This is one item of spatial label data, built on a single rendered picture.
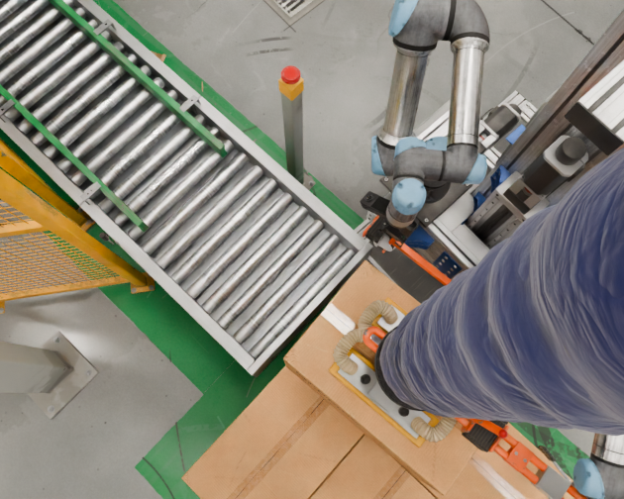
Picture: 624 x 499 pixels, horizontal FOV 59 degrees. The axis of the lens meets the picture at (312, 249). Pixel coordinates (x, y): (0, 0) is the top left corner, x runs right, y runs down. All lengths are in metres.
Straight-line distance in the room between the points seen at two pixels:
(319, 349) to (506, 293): 1.17
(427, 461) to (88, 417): 1.76
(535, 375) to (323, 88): 2.79
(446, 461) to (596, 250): 1.37
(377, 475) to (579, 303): 1.87
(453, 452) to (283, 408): 0.74
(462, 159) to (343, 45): 2.09
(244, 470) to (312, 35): 2.37
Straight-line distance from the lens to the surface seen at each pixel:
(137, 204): 2.44
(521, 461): 1.64
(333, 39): 3.40
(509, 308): 0.54
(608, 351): 0.41
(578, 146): 1.45
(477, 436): 1.60
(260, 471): 2.22
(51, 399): 2.99
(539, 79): 3.50
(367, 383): 1.63
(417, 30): 1.50
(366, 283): 1.72
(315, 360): 1.67
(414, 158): 1.35
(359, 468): 2.23
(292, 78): 2.02
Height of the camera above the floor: 2.74
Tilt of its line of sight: 75 degrees down
